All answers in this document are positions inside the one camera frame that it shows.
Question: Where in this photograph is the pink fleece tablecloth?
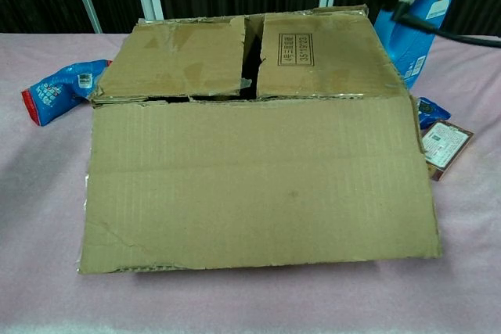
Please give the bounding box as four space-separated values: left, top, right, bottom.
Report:
0 32 501 334

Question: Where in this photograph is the blue laundry detergent bottle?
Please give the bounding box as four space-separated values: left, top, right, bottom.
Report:
373 0 451 89

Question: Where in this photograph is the brown cardboard shipping box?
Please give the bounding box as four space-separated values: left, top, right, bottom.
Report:
77 4 442 275

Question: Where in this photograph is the small blue snack packet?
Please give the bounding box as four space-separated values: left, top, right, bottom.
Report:
415 96 452 130

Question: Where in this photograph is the blue and red snack bag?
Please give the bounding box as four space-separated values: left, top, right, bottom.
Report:
20 59 114 127

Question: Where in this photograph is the small brown carton with label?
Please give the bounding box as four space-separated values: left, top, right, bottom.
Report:
421 118 475 182

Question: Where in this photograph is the black robot hand cable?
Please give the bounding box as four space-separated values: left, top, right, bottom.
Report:
381 0 501 48

